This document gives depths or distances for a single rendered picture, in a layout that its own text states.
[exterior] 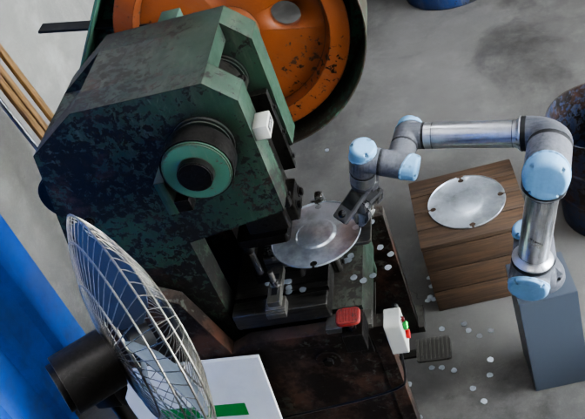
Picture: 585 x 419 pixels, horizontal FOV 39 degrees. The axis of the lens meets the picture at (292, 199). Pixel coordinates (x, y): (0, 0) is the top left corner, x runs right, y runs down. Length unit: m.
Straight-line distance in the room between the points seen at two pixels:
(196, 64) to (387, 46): 2.88
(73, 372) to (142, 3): 1.30
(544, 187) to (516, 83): 2.20
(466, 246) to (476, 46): 1.86
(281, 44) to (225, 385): 1.08
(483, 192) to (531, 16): 1.86
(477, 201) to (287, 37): 1.02
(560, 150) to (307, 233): 0.83
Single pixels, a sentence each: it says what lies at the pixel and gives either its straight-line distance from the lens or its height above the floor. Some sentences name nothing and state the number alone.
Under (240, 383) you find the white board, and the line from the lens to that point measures 2.66.
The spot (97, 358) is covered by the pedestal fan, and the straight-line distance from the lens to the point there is 1.68.
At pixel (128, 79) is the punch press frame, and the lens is 2.19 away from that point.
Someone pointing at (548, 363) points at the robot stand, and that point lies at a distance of 2.91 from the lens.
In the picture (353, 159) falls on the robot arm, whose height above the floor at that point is 1.11.
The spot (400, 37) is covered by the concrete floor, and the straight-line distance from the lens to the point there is 4.95.
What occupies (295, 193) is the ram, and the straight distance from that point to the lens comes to 2.46.
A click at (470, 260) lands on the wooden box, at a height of 0.23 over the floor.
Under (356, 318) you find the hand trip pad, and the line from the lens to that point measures 2.32.
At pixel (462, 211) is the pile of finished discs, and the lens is 3.13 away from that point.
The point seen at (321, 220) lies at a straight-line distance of 2.60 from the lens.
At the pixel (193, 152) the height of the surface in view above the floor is 1.39.
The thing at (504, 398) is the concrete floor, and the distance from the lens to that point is 3.01.
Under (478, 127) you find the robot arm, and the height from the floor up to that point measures 1.07.
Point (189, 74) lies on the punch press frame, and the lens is 2.09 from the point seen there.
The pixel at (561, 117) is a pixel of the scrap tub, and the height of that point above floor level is 0.38.
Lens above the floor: 2.45
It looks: 38 degrees down
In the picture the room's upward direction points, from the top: 22 degrees counter-clockwise
